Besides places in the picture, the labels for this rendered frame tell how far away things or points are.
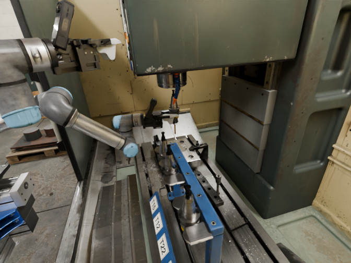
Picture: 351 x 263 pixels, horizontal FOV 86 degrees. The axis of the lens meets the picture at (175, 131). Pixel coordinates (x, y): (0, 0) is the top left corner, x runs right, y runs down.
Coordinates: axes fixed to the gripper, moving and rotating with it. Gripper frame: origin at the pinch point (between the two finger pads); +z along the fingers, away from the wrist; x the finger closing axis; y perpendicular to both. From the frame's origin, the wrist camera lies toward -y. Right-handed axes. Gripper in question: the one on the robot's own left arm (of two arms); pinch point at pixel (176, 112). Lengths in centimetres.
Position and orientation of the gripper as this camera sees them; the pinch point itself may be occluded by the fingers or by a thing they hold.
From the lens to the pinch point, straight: 109.3
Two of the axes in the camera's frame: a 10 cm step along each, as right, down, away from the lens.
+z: 9.9, -1.1, 0.9
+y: 0.6, 8.9, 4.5
